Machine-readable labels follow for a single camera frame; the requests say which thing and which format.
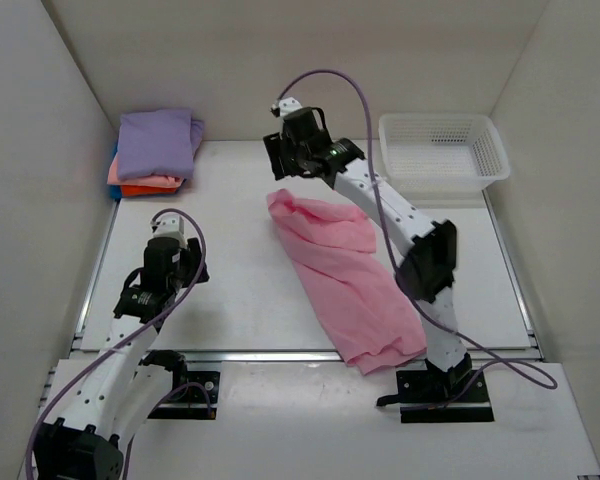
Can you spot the aluminium table edge rail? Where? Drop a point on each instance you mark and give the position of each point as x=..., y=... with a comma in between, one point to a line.
x=253, y=308

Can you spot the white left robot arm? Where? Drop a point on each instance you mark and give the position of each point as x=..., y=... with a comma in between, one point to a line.
x=86, y=429

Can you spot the folded salmon t-shirt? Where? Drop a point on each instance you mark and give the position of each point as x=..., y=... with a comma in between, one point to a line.
x=153, y=181

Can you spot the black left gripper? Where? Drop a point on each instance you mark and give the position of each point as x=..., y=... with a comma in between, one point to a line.
x=195, y=261

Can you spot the white plastic basket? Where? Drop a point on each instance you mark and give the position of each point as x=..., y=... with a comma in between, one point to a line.
x=441, y=155

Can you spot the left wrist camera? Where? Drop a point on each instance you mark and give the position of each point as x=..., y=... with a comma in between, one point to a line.
x=170, y=225

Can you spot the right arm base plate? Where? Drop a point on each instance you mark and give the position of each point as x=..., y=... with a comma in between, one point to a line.
x=422, y=399

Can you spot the pink t-shirt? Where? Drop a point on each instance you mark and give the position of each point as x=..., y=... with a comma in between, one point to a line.
x=369, y=321

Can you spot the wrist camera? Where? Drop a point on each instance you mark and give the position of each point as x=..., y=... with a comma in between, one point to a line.
x=285, y=106
x=170, y=225

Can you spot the folded purple t-shirt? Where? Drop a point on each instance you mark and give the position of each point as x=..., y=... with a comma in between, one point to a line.
x=160, y=142

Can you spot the folded blue t-shirt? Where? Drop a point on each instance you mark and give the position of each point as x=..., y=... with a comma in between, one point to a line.
x=114, y=190

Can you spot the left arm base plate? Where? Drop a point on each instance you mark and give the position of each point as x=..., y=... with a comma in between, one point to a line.
x=198, y=402

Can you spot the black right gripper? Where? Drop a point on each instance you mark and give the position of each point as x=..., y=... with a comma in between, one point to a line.
x=278, y=144

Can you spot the folded orange t-shirt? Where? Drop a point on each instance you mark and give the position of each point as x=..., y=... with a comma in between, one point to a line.
x=142, y=190

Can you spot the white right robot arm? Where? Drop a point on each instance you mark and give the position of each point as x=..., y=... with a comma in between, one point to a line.
x=428, y=248

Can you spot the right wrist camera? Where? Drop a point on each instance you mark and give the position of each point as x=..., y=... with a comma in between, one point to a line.
x=285, y=106

